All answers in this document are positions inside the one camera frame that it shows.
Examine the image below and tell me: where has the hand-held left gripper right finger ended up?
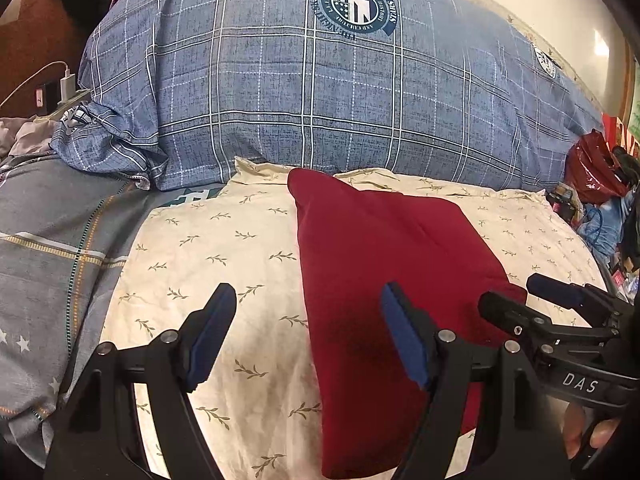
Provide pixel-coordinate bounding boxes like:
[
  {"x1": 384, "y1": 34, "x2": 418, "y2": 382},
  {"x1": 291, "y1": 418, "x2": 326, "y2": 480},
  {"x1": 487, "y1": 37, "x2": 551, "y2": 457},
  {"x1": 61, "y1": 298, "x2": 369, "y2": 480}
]
[{"x1": 380, "y1": 281, "x2": 573, "y2": 480}]

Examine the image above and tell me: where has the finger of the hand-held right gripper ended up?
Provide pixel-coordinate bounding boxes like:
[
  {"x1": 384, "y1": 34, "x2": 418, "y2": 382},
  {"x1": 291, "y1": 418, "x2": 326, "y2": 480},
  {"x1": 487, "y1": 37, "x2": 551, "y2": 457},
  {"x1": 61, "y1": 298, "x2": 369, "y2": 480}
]
[
  {"x1": 477, "y1": 290, "x2": 553, "y2": 356},
  {"x1": 526, "y1": 273, "x2": 623, "y2": 322}
]

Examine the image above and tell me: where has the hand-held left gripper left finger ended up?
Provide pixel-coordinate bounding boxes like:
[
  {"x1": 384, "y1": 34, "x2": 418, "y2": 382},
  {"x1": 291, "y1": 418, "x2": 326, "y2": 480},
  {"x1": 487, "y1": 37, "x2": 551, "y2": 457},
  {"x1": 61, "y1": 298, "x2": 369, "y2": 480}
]
[{"x1": 44, "y1": 282, "x2": 237, "y2": 480}]

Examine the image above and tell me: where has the dark red garment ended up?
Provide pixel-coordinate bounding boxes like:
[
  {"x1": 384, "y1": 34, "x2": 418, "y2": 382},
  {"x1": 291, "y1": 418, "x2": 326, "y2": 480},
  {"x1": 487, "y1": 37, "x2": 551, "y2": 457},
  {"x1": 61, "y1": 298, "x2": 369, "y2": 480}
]
[{"x1": 287, "y1": 167, "x2": 528, "y2": 480}]

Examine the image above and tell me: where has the person's right hand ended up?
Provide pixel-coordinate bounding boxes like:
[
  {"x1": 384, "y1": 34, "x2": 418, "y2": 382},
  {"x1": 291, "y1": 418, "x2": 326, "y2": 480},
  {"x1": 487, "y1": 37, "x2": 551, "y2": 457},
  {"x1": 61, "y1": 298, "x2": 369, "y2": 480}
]
[{"x1": 562, "y1": 402, "x2": 622, "y2": 461}]

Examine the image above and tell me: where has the blue crumpled cloth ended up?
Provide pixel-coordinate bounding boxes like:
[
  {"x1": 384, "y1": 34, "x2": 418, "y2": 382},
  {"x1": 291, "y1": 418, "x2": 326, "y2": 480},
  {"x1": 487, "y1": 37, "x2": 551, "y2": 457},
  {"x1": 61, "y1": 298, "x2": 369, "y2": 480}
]
[{"x1": 577, "y1": 192, "x2": 627, "y2": 261}]

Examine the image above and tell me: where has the small dark box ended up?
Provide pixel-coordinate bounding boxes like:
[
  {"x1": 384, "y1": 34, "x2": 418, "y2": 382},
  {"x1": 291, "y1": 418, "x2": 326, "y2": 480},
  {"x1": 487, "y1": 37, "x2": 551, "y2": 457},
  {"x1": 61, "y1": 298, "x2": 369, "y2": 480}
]
[{"x1": 547, "y1": 185, "x2": 583, "y2": 221}]

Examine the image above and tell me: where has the cream leaf-print pillow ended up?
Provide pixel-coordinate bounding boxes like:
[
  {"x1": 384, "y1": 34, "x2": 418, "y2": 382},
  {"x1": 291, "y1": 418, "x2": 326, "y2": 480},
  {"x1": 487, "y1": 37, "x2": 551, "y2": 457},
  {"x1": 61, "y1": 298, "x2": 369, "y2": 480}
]
[{"x1": 97, "y1": 156, "x2": 608, "y2": 480}]

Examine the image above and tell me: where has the red plastic bag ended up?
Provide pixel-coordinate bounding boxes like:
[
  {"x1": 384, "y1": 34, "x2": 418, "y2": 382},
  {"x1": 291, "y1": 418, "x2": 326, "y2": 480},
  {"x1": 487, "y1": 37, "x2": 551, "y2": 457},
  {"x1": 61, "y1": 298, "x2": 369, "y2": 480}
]
[{"x1": 565, "y1": 130, "x2": 629, "y2": 206}]

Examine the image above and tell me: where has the red printed carton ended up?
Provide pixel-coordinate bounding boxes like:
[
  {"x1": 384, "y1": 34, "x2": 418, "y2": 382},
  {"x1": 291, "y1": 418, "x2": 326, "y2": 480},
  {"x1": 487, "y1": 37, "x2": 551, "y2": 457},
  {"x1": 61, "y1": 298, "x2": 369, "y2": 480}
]
[{"x1": 602, "y1": 112, "x2": 640, "y2": 161}]

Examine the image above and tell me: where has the grey striped bedsheet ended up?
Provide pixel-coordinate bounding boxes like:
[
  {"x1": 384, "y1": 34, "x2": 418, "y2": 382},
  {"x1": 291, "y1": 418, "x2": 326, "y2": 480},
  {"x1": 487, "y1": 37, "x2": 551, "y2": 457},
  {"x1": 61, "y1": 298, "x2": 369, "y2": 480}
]
[{"x1": 0, "y1": 152, "x2": 226, "y2": 468}]

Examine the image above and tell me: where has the blue plaid quilt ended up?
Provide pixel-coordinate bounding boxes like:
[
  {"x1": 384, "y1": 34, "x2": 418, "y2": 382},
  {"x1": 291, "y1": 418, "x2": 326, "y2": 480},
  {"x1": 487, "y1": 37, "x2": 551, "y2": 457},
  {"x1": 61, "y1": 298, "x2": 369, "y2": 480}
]
[{"x1": 50, "y1": 0, "x2": 606, "y2": 193}]

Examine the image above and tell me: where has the grey power strip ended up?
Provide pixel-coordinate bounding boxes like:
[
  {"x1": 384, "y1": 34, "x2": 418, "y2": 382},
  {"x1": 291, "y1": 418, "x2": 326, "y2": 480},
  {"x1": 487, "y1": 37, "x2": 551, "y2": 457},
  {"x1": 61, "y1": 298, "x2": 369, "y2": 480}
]
[{"x1": 49, "y1": 88, "x2": 94, "y2": 121}]

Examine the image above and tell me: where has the pale grey crumpled cloth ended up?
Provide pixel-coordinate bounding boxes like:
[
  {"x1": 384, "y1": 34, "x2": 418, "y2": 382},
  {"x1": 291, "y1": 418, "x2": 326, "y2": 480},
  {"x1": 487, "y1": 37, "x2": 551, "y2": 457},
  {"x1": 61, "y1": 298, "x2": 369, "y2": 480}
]
[{"x1": 0, "y1": 114, "x2": 57, "y2": 162}]

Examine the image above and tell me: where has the brown wooden headboard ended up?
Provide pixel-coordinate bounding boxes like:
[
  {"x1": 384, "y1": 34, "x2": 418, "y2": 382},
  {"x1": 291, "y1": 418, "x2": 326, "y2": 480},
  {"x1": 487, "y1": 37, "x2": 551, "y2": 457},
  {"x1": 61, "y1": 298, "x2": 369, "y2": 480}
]
[{"x1": 0, "y1": 0, "x2": 97, "y2": 117}]

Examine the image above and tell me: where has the white charging cable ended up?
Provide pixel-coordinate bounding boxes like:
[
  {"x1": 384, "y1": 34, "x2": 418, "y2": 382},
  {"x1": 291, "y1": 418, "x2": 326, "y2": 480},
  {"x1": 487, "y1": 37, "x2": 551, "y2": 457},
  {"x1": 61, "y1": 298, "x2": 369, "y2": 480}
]
[{"x1": 0, "y1": 61, "x2": 69, "y2": 111}]

